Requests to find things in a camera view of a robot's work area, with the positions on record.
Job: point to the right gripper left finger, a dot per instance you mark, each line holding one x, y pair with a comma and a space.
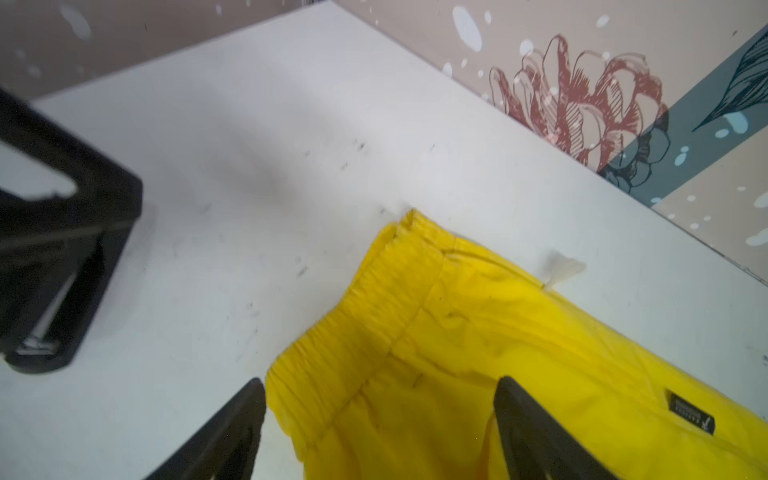
226, 446

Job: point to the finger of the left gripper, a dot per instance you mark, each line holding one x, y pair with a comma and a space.
58, 254

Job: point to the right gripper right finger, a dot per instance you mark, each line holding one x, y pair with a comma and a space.
534, 444

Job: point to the yellow shorts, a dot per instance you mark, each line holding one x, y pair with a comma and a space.
397, 381

